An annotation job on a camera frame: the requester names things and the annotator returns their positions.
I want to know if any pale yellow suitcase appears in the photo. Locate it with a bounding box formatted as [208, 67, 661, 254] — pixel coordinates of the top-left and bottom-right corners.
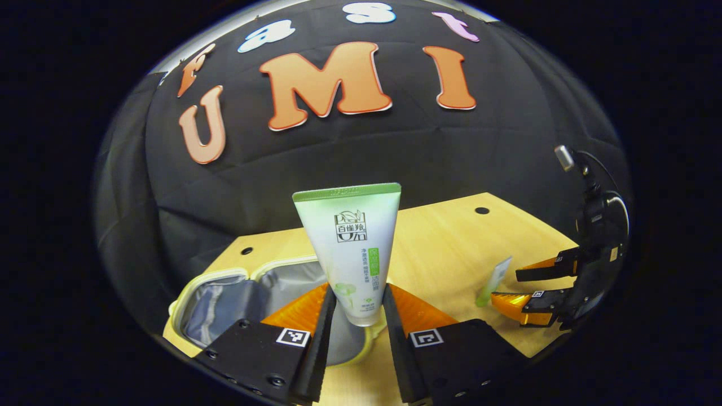
[168, 254, 376, 367]

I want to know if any small white green tube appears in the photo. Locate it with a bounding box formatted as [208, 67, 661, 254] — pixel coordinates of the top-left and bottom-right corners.
[475, 257, 513, 308]

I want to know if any large white green tube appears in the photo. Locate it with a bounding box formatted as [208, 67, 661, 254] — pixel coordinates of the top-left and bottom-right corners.
[292, 182, 402, 328]

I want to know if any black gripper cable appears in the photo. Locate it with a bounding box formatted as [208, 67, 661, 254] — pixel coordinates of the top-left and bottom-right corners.
[575, 149, 631, 237]

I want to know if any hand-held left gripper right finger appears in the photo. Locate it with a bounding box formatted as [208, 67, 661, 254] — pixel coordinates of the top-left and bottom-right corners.
[382, 284, 531, 405]

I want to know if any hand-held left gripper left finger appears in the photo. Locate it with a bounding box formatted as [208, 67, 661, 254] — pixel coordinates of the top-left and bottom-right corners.
[195, 282, 338, 405]

